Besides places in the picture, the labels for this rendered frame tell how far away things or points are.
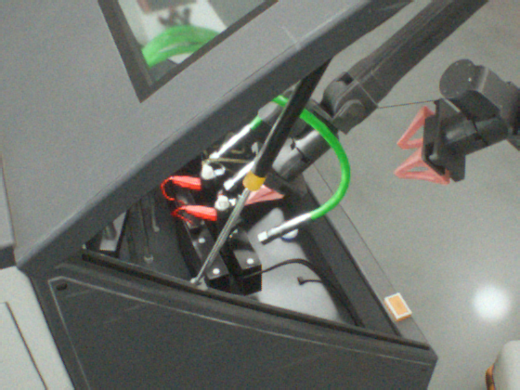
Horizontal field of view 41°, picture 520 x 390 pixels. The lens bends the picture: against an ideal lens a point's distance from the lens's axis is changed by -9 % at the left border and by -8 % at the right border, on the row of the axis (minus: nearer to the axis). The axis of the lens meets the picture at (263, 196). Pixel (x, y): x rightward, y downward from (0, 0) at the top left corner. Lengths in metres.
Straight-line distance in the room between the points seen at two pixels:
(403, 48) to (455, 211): 1.76
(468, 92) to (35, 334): 0.57
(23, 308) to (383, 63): 0.67
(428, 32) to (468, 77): 0.31
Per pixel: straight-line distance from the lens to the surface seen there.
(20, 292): 0.75
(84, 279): 0.76
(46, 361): 0.86
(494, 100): 0.87
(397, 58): 1.16
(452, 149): 0.96
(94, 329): 0.82
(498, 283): 2.66
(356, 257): 1.38
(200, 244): 1.36
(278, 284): 1.48
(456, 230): 2.79
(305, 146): 1.16
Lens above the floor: 1.99
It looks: 45 degrees down
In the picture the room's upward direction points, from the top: straight up
